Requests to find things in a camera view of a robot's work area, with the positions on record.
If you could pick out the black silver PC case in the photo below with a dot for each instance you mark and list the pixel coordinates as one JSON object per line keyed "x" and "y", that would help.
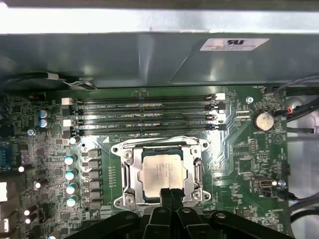
{"x": 99, "y": 57}

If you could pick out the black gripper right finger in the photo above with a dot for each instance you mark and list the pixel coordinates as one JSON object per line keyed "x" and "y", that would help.
{"x": 187, "y": 224}

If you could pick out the silver cylindrical capacitor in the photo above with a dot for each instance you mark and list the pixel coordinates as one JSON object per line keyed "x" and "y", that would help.
{"x": 72, "y": 201}
{"x": 71, "y": 189}
{"x": 69, "y": 159}
{"x": 70, "y": 175}

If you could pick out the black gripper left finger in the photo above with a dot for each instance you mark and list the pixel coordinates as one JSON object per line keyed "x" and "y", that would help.
{"x": 157, "y": 224}

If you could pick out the CPU socket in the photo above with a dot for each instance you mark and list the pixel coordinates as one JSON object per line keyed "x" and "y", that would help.
{"x": 130, "y": 196}

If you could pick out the silver green CPU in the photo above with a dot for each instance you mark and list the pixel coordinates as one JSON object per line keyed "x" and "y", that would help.
{"x": 159, "y": 174}

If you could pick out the round coin battery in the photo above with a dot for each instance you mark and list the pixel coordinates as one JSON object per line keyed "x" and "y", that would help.
{"x": 263, "y": 121}

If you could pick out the white label sticker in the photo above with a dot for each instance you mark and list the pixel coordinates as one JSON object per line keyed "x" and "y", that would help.
{"x": 234, "y": 44}

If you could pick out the blue rear port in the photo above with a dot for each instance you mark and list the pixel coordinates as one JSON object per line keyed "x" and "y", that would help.
{"x": 6, "y": 152}

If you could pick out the metal locking lever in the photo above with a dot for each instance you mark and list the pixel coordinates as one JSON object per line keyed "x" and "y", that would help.
{"x": 201, "y": 171}
{"x": 179, "y": 137}

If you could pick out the internal USB port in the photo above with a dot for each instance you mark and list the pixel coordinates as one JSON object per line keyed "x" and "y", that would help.
{"x": 263, "y": 184}

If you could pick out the silver board screw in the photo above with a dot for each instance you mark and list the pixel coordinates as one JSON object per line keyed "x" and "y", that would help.
{"x": 249, "y": 100}

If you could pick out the metal socket cover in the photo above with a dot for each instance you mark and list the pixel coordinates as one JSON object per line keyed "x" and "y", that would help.
{"x": 136, "y": 179}

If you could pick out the green motherboard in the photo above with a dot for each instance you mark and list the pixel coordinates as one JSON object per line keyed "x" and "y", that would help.
{"x": 269, "y": 149}

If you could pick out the blue cylindrical capacitor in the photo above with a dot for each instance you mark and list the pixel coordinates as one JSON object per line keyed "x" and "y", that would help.
{"x": 43, "y": 122}
{"x": 43, "y": 114}

